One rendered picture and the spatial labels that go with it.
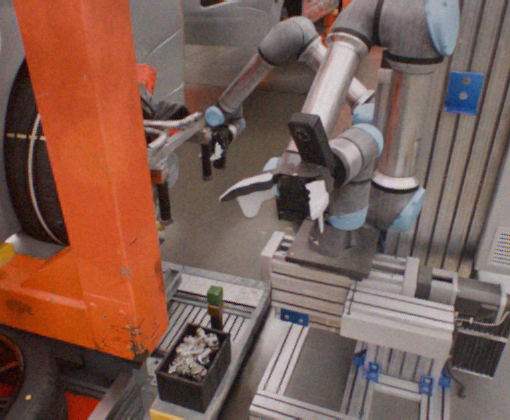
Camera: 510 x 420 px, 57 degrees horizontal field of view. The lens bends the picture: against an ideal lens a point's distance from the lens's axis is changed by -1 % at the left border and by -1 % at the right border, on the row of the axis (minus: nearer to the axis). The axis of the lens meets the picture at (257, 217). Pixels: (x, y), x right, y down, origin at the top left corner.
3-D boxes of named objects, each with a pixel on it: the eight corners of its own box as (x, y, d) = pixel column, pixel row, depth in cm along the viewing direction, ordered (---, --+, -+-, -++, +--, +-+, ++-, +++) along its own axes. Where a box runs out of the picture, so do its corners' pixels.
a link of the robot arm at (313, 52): (371, 145, 171) (265, 39, 169) (379, 132, 183) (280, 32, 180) (396, 123, 164) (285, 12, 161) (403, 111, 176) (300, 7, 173)
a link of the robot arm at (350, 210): (322, 204, 100) (326, 156, 94) (372, 220, 94) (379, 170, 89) (303, 220, 94) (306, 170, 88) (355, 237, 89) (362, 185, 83)
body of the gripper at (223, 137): (204, 133, 181) (216, 122, 191) (205, 153, 185) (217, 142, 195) (223, 135, 179) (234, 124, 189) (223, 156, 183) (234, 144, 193)
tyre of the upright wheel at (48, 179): (104, 230, 212) (117, 81, 203) (150, 239, 205) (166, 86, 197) (-17, 254, 149) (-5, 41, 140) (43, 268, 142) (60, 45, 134)
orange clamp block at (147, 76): (135, 94, 174) (140, 70, 175) (154, 95, 172) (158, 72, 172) (125, 87, 167) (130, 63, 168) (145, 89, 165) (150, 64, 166)
